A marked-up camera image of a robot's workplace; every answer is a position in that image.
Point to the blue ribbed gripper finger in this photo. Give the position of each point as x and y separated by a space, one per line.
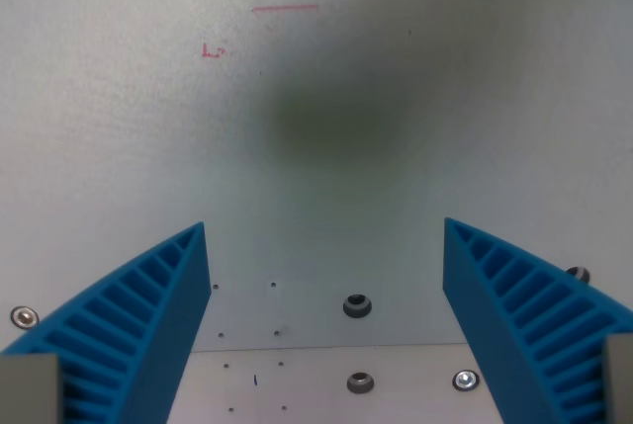
148 325
499 315

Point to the silver hex socket screw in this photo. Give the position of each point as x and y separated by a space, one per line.
25 317
466 380

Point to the dark countersunk socket bolt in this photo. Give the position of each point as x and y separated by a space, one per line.
579 273
357 306
360 382

